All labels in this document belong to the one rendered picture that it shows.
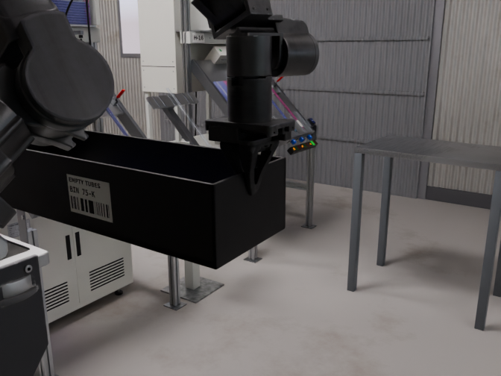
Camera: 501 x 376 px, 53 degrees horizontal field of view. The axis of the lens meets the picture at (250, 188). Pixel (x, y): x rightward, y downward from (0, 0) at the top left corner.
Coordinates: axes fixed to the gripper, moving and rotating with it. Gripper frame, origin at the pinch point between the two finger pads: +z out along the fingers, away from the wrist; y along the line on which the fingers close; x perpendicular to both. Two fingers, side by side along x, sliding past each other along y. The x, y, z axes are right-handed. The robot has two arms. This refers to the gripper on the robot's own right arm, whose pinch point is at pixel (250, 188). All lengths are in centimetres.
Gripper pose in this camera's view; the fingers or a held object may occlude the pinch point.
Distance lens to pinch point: 66.9
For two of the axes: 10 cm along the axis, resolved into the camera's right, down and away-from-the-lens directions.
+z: 0.1, 9.6, 2.7
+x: -5.6, 2.3, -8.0
